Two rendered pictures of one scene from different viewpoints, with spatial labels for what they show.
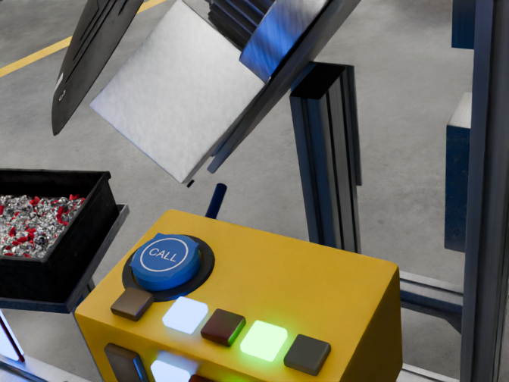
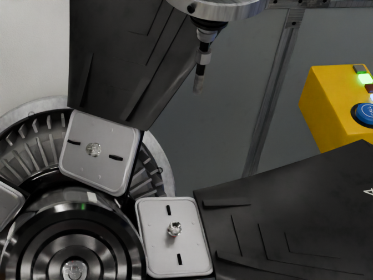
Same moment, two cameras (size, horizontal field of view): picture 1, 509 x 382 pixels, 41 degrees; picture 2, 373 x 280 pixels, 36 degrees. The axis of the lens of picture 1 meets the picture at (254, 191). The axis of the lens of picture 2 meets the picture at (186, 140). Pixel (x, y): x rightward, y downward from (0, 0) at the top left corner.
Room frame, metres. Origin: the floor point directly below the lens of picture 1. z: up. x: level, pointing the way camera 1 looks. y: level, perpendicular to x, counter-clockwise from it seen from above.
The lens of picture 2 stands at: (0.99, 0.24, 1.64)
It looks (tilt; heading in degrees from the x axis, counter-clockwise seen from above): 46 degrees down; 217
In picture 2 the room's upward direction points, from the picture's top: 9 degrees clockwise
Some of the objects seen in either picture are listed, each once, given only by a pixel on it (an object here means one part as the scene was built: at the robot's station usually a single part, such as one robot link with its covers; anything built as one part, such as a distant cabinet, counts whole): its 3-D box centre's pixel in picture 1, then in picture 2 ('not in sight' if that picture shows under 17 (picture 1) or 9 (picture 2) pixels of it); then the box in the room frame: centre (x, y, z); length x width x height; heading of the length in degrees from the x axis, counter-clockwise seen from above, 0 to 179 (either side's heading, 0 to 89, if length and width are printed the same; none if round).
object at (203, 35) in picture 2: not in sight; (208, 23); (0.74, 0.05, 1.43); 0.01 x 0.01 x 0.02
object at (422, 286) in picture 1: (408, 290); not in sight; (0.72, -0.20, 0.56); 0.19 x 0.04 x 0.04; 55
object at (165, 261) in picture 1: (167, 263); (369, 114); (0.30, 0.06, 1.08); 0.04 x 0.04 x 0.02
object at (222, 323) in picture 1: (223, 327); (371, 88); (0.24, 0.03, 1.08); 0.02 x 0.02 x 0.01; 55
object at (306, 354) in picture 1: (307, 354); (359, 69); (0.21, -0.01, 1.08); 0.02 x 0.02 x 0.01; 55
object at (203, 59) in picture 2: not in sight; (201, 64); (0.74, 0.05, 1.39); 0.01 x 0.01 x 0.05
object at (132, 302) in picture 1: (132, 303); not in sight; (0.27, 0.08, 1.08); 0.02 x 0.02 x 0.01; 55
